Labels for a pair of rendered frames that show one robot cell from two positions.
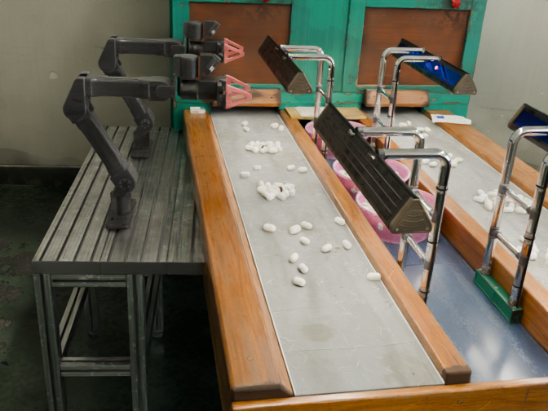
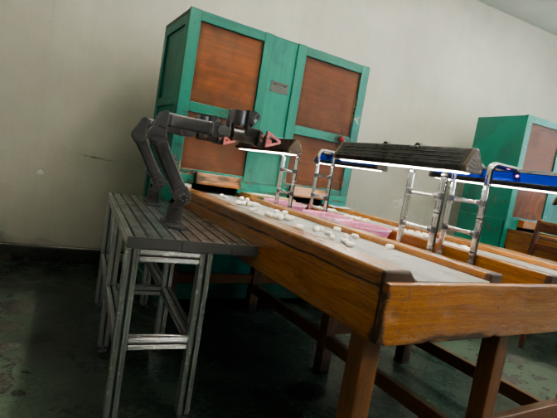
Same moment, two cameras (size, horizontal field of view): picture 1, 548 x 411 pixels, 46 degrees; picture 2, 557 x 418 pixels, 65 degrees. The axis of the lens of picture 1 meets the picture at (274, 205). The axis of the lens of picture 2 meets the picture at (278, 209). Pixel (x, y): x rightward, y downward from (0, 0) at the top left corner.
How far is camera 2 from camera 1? 0.89 m
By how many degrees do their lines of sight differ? 27
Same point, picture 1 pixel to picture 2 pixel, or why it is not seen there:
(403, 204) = (467, 153)
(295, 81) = (293, 145)
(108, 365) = (170, 338)
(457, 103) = (340, 201)
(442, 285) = not seen: hidden behind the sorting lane
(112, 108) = (85, 201)
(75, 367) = (141, 340)
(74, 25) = (65, 136)
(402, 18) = (312, 144)
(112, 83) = (187, 119)
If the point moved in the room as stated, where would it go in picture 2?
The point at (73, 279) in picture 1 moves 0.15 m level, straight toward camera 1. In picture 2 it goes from (158, 255) to (177, 267)
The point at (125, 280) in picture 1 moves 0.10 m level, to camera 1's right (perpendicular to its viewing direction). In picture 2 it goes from (199, 258) to (227, 260)
